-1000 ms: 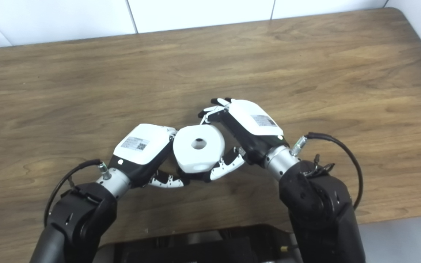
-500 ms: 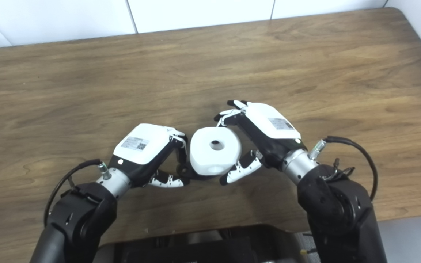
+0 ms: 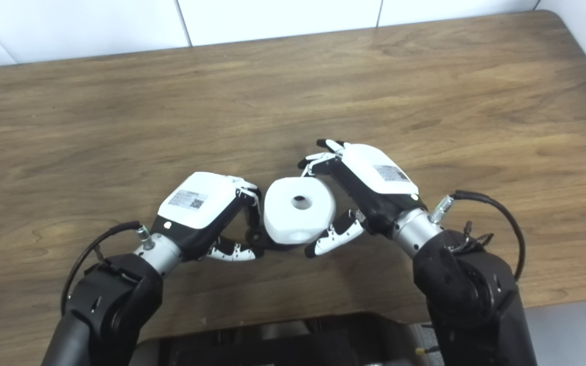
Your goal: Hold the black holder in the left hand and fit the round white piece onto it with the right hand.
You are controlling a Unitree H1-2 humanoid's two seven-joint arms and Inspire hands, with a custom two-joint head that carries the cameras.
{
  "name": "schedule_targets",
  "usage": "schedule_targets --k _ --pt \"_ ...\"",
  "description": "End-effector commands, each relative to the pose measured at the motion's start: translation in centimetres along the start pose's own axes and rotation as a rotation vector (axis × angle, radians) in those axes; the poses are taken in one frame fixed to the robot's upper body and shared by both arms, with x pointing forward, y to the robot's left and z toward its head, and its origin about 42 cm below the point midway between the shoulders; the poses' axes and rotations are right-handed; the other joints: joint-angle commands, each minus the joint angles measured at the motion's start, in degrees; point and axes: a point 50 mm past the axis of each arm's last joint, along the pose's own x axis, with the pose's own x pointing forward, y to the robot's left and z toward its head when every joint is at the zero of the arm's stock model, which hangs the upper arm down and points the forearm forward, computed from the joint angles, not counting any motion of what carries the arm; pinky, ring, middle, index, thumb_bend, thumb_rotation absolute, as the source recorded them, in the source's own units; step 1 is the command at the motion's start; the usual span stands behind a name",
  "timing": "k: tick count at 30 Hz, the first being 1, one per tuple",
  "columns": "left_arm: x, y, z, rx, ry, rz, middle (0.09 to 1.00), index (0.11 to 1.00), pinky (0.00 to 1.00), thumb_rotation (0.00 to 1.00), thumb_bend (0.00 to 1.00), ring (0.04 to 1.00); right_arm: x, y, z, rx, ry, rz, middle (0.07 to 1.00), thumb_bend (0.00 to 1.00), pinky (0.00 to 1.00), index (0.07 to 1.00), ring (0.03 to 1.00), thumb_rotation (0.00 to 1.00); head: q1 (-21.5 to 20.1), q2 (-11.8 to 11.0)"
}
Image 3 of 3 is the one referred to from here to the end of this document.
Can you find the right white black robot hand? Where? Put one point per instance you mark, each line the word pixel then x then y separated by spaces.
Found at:
pixel 374 188

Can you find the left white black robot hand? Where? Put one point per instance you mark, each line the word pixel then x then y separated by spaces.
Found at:
pixel 196 208

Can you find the black flanged holder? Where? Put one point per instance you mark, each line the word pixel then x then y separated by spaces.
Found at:
pixel 265 241

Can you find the round white plastic piece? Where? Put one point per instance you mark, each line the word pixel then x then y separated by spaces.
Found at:
pixel 298 213

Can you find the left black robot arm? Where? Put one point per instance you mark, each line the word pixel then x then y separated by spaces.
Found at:
pixel 105 305

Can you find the black robot torso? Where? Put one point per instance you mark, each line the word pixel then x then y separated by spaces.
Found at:
pixel 283 343

